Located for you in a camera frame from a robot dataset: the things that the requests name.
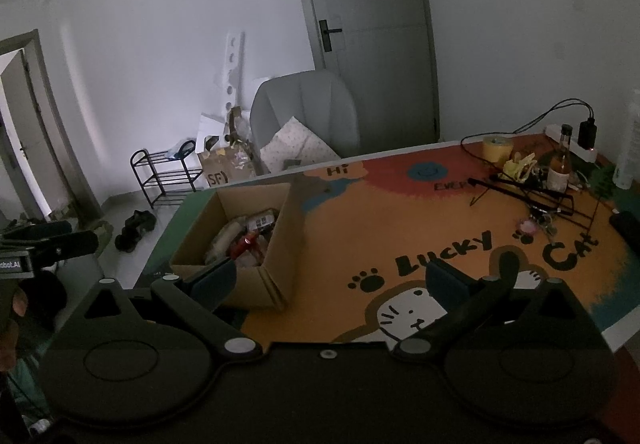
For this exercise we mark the brown paper bag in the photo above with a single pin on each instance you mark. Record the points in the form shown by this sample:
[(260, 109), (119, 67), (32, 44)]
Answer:
[(220, 169)]

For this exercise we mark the grey doorway frame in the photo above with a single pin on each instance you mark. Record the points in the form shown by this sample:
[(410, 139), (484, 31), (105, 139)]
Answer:
[(60, 124)]

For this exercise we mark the black shoe rack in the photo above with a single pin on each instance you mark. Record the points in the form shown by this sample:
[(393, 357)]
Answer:
[(160, 155)]

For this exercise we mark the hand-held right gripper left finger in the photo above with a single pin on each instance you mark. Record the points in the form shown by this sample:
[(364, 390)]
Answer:
[(212, 281)]

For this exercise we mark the small red packet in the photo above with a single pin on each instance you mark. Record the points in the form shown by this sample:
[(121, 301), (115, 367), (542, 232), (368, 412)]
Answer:
[(244, 246)]

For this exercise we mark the white perforated board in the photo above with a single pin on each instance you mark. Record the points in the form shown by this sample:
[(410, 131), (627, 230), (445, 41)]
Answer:
[(231, 69)]

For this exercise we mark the white clear snack packet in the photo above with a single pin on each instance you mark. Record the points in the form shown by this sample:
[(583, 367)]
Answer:
[(225, 236)]

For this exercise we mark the person's left hand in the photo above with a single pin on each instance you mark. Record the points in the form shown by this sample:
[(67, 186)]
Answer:
[(12, 324)]

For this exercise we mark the brown cardboard box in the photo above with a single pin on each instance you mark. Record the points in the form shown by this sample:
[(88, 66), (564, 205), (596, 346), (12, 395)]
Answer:
[(285, 244)]

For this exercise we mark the dark key bunch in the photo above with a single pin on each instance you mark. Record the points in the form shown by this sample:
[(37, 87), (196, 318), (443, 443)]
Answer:
[(545, 219)]

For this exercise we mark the small pink object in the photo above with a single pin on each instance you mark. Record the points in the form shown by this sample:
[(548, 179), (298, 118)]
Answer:
[(527, 225)]

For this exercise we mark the yellow plastic bag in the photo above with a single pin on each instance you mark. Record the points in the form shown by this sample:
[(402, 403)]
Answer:
[(517, 168)]

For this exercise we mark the white power strip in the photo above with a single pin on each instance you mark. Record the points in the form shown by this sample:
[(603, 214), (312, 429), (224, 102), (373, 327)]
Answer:
[(582, 154)]

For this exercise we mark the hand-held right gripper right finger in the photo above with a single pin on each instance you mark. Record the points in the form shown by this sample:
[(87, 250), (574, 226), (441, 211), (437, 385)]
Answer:
[(445, 286)]

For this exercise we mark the clear plastic bottle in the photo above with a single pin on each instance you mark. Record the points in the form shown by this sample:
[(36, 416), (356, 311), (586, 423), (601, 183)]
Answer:
[(627, 159)]

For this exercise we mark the white box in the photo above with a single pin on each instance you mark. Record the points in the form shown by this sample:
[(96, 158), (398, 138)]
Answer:
[(210, 126)]

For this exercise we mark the yellow tape roll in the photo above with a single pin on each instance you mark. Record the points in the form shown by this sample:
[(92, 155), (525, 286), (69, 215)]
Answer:
[(495, 151)]

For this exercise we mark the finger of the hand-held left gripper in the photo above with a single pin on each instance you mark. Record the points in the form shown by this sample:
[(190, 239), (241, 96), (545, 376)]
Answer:
[(70, 245), (45, 229)]

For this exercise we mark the glass bottle brown liquid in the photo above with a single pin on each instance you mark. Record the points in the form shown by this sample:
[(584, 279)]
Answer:
[(559, 169)]

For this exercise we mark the grey door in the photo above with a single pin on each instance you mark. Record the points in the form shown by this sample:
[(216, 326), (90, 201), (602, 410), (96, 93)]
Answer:
[(370, 24)]

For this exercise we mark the pale round object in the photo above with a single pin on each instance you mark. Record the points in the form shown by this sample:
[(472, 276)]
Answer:
[(102, 231)]

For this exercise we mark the black charger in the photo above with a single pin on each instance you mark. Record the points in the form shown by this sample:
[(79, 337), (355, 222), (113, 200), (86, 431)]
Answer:
[(586, 134)]

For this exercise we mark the brown tall object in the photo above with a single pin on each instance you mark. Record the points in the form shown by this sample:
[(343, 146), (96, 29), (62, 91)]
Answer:
[(235, 124)]

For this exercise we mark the grey chair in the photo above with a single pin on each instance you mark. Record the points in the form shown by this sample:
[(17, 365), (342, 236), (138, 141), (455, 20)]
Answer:
[(310, 99)]

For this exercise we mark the cat printed table mat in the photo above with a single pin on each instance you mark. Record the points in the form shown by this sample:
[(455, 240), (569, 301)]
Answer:
[(350, 234)]

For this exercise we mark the blue item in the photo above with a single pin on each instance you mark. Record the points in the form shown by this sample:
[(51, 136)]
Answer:
[(180, 150)]

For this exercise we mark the white patterned cushion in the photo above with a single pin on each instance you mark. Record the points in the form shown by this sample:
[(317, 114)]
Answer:
[(295, 144)]

